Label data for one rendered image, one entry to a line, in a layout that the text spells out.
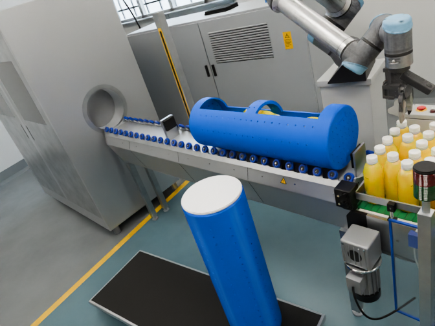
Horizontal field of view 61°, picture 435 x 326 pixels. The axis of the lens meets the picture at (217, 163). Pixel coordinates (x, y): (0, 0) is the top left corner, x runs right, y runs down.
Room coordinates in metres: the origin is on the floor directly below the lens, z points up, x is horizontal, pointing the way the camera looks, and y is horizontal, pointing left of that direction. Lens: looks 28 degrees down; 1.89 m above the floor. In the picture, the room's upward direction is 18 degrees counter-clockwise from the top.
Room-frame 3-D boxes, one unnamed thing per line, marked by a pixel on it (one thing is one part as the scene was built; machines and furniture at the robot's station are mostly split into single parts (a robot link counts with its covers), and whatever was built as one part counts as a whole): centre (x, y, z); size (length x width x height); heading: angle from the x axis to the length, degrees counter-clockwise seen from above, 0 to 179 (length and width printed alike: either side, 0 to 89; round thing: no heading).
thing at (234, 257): (1.36, 0.07, 0.59); 0.28 x 0.28 x 0.88
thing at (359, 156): (1.32, -0.59, 0.99); 0.10 x 0.02 x 0.12; 128
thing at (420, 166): (0.79, -0.54, 1.18); 0.06 x 0.06 x 0.16
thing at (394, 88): (1.22, -0.72, 1.33); 0.09 x 0.08 x 0.12; 38
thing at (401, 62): (1.22, -0.73, 1.41); 0.10 x 0.09 x 0.05; 128
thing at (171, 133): (2.37, 0.23, 1.00); 0.10 x 0.04 x 0.15; 128
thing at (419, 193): (0.79, -0.54, 1.18); 0.06 x 0.06 x 0.05
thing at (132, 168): (2.88, 0.71, 0.31); 0.06 x 0.06 x 0.63; 38
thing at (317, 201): (2.15, 0.06, 0.79); 2.17 x 0.29 x 0.34; 38
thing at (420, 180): (0.79, -0.54, 1.23); 0.06 x 0.06 x 0.04
